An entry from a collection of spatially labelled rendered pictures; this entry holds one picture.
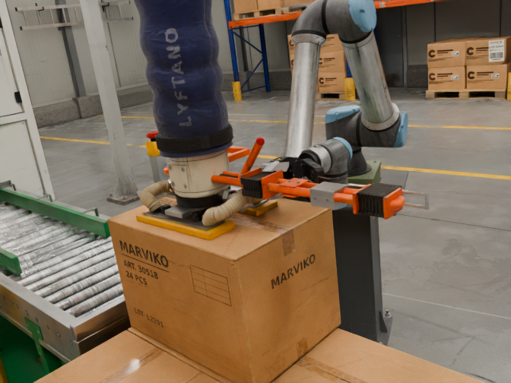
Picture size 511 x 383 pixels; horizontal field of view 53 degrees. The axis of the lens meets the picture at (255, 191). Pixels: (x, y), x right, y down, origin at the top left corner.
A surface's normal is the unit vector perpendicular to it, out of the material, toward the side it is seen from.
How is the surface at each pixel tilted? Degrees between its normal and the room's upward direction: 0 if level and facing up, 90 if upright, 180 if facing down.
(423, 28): 90
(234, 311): 90
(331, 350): 0
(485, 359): 0
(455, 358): 0
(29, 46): 90
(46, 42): 90
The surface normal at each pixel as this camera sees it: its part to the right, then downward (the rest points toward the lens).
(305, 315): 0.72, 0.13
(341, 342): -0.12, -0.94
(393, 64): -0.63, 0.31
